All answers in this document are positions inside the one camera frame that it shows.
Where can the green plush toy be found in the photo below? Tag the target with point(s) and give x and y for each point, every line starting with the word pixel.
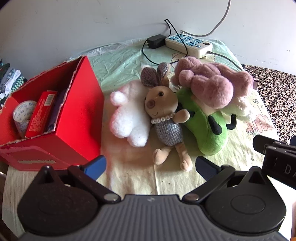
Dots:
pixel 201 132

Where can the white plush bunny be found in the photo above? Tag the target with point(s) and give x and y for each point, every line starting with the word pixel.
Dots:
pixel 129 118

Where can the pink plush toy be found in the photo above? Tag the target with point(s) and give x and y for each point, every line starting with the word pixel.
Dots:
pixel 208 88

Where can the black power adapter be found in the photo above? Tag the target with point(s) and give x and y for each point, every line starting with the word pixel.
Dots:
pixel 156 41

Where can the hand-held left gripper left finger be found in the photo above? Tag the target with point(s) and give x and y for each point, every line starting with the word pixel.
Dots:
pixel 96 165

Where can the pile of patterned clothes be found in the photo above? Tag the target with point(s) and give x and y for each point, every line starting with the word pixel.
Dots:
pixel 11 78

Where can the red cardboard box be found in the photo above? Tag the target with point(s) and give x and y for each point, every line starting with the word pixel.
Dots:
pixel 81 115

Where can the brown plush bunny grey dress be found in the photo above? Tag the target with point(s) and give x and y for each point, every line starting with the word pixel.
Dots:
pixel 167 129

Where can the dark patterned cloth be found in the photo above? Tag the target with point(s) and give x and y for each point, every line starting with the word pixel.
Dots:
pixel 272 92

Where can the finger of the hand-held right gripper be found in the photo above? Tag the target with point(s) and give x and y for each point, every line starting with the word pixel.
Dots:
pixel 279 164
pixel 261 143

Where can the small red packet box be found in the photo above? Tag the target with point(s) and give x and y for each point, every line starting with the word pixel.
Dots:
pixel 39 115

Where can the printed pale green tablecloth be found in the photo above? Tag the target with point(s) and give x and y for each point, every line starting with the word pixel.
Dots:
pixel 129 58

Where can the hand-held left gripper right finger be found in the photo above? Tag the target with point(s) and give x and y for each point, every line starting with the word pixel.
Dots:
pixel 205 167

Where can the white power strip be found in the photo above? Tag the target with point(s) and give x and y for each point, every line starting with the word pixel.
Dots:
pixel 185 47

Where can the small pink object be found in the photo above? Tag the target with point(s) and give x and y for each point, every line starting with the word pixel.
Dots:
pixel 255 83

